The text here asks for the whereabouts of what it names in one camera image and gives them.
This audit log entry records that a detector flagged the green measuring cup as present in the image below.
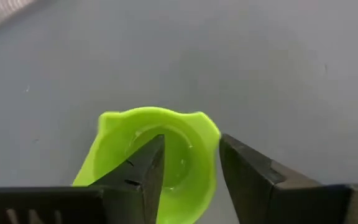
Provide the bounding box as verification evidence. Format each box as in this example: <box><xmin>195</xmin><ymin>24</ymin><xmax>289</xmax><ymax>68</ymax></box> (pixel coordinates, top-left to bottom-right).
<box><xmin>72</xmin><ymin>106</ymin><xmax>222</xmax><ymax>224</ymax></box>

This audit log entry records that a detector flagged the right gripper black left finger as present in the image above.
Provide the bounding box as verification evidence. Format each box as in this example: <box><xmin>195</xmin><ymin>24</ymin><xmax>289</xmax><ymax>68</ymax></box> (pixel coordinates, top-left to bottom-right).
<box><xmin>88</xmin><ymin>134</ymin><xmax>167</xmax><ymax>224</ymax></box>

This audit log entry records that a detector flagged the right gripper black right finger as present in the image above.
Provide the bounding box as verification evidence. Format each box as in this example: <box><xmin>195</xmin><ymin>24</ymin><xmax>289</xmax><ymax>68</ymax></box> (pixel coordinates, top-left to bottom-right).
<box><xmin>218</xmin><ymin>133</ymin><xmax>352</xmax><ymax>224</ymax></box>

